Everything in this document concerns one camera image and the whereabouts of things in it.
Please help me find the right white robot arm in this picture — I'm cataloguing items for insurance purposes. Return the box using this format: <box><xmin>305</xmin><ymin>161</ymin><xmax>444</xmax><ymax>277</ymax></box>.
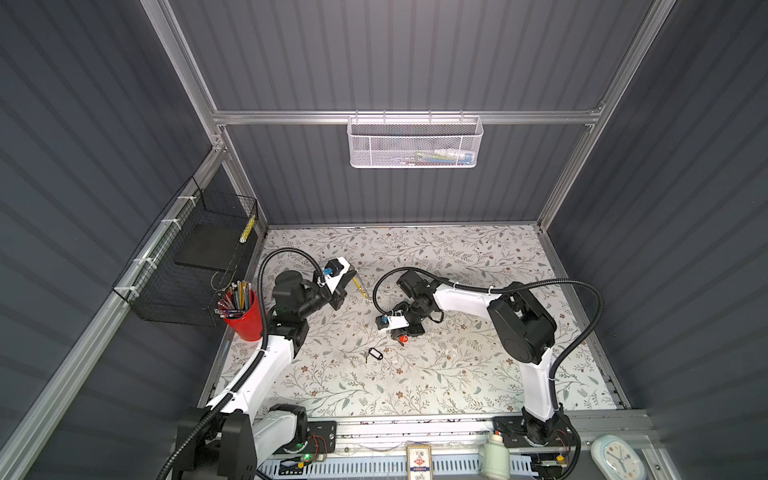
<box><xmin>371</xmin><ymin>267</ymin><xmax>559</xmax><ymax>446</ymax></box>

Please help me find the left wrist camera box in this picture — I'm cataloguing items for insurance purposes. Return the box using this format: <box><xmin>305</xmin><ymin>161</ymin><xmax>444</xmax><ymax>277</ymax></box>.
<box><xmin>323</xmin><ymin>257</ymin><xmax>350</xmax><ymax>284</ymax></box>

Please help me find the slotted cable duct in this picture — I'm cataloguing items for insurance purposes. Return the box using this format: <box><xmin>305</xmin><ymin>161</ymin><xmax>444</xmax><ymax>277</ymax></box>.
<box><xmin>257</xmin><ymin>453</ymin><xmax>535</xmax><ymax>480</ymax></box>

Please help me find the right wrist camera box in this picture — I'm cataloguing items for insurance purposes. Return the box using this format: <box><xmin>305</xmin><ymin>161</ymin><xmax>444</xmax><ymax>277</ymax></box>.
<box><xmin>375</xmin><ymin>314</ymin><xmax>409</xmax><ymax>331</ymax></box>

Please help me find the white mesh wall basket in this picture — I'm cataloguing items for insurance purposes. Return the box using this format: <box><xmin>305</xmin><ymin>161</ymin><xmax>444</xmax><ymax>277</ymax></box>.
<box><xmin>346</xmin><ymin>115</ymin><xmax>484</xmax><ymax>169</ymax></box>

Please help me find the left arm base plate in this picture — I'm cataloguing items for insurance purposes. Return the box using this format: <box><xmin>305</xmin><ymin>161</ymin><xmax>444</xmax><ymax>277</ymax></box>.
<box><xmin>278</xmin><ymin>421</ymin><xmax>338</xmax><ymax>455</ymax></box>

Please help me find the pale green bottle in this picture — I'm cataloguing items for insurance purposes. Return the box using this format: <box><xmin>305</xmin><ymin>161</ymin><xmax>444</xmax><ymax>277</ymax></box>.
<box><xmin>479</xmin><ymin>431</ymin><xmax>510</xmax><ymax>480</ymax></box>

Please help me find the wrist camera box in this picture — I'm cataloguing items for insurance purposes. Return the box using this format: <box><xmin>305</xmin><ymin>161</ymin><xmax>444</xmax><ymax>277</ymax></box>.
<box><xmin>323</xmin><ymin>257</ymin><xmax>350</xmax><ymax>284</ymax></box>
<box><xmin>375</xmin><ymin>314</ymin><xmax>409</xmax><ymax>331</ymax></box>

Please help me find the red pencil cup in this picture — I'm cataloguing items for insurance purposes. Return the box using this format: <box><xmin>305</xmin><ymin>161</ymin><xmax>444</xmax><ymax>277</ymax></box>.
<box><xmin>214</xmin><ymin>281</ymin><xmax>264</xmax><ymax>342</ymax></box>

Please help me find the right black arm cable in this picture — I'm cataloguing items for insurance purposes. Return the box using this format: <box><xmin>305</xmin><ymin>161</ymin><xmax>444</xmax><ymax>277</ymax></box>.
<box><xmin>371</xmin><ymin>266</ymin><xmax>605</xmax><ymax>415</ymax></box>

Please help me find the yellow marker in basket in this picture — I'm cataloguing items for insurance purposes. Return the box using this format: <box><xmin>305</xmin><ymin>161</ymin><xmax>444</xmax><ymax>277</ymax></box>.
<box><xmin>239</xmin><ymin>215</ymin><xmax>256</xmax><ymax>244</ymax></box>

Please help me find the white analog clock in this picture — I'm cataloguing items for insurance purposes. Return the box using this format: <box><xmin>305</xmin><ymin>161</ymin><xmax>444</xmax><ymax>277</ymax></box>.
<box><xmin>590</xmin><ymin>435</ymin><xmax>647</xmax><ymax>480</ymax></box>

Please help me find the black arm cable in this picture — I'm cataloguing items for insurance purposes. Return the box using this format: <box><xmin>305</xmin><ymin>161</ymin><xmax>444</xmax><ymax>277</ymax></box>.
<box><xmin>154</xmin><ymin>247</ymin><xmax>328</xmax><ymax>480</ymax></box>
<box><xmin>371</xmin><ymin>266</ymin><xmax>605</xmax><ymax>415</ymax></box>

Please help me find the small card box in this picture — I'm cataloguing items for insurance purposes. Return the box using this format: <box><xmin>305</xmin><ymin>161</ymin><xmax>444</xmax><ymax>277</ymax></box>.
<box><xmin>406</xmin><ymin>444</ymin><xmax>434</xmax><ymax>480</ymax></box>

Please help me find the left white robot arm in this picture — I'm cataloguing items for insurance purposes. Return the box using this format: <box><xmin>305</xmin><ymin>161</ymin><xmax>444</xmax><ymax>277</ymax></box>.
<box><xmin>158</xmin><ymin>257</ymin><xmax>356</xmax><ymax>479</ymax></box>

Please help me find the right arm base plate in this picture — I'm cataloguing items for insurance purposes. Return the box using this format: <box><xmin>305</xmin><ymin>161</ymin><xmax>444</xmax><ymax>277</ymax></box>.
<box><xmin>492</xmin><ymin>412</ymin><xmax>580</xmax><ymax>451</ymax></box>

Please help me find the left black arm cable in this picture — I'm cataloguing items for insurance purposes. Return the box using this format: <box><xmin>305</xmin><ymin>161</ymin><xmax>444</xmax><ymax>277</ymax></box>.
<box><xmin>154</xmin><ymin>247</ymin><xmax>328</xmax><ymax>480</ymax></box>

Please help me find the black key tag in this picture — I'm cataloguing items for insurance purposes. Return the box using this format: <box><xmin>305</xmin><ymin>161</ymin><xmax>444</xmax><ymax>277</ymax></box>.
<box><xmin>367</xmin><ymin>347</ymin><xmax>384</xmax><ymax>361</ymax></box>

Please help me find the black wire wall basket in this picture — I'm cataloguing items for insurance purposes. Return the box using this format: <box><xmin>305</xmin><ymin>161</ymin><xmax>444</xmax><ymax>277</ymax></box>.
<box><xmin>113</xmin><ymin>178</ymin><xmax>259</xmax><ymax>327</ymax></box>

